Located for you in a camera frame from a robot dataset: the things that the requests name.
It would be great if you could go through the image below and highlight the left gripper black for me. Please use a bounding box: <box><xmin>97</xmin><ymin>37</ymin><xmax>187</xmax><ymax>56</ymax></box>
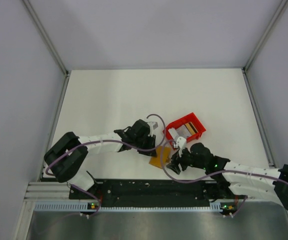
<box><xmin>134</xmin><ymin>133</ymin><xmax>157</xmax><ymax>158</ymax></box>

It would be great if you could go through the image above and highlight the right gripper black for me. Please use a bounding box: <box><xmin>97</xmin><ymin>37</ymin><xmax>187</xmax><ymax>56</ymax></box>
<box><xmin>167</xmin><ymin>145</ymin><xmax>207</xmax><ymax>174</ymax></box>

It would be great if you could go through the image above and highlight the yellow leather card holder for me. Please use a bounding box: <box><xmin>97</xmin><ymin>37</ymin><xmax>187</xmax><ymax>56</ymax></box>
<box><xmin>149</xmin><ymin>146</ymin><xmax>171</xmax><ymax>169</ymax></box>

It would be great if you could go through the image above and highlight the red plastic card bin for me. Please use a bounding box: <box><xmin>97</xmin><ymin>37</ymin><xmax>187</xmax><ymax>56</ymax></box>
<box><xmin>163</xmin><ymin>112</ymin><xmax>206</xmax><ymax>143</ymax></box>

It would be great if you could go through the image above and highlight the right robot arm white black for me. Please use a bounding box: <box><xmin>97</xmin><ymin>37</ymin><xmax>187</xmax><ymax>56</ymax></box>
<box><xmin>166</xmin><ymin>142</ymin><xmax>288</xmax><ymax>211</ymax></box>

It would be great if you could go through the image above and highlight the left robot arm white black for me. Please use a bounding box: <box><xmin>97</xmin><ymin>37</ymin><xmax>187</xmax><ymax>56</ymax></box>
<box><xmin>43</xmin><ymin>119</ymin><xmax>158</xmax><ymax>199</ymax></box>

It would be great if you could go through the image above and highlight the stack of cards in bin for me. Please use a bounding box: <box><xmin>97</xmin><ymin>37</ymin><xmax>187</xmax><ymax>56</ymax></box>
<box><xmin>168</xmin><ymin>121</ymin><xmax>199</xmax><ymax>139</ymax></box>

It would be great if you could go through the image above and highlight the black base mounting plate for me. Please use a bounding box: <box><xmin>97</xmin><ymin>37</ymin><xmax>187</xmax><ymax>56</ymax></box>
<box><xmin>67</xmin><ymin>178</ymin><xmax>249</xmax><ymax>208</ymax></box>

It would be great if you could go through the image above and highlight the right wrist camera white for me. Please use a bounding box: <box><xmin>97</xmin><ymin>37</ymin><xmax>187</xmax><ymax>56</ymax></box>
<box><xmin>172</xmin><ymin>136</ymin><xmax>187</xmax><ymax>156</ymax></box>

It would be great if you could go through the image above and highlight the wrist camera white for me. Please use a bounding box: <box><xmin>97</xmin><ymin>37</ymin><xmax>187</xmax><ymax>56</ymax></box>
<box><xmin>172</xmin><ymin>136</ymin><xmax>187</xmax><ymax>156</ymax></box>
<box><xmin>147</xmin><ymin>121</ymin><xmax>159</xmax><ymax>131</ymax></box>

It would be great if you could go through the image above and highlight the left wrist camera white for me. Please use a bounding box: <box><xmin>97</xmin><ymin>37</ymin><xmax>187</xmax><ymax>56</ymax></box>
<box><xmin>147</xmin><ymin>121</ymin><xmax>159</xmax><ymax>131</ymax></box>

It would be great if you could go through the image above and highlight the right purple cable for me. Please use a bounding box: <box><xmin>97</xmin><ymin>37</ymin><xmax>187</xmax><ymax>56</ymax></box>
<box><xmin>160</xmin><ymin>139</ymin><xmax>288</xmax><ymax>217</ymax></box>

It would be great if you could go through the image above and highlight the aluminium frame rail front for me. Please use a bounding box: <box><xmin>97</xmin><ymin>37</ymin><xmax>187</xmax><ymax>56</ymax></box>
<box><xmin>24</xmin><ymin>182</ymin><xmax>70</xmax><ymax>201</ymax></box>

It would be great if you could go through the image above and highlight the grey slotted cable duct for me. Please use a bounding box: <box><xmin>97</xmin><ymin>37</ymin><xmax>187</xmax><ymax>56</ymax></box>
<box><xmin>34</xmin><ymin>202</ymin><xmax>237</xmax><ymax>213</ymax></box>

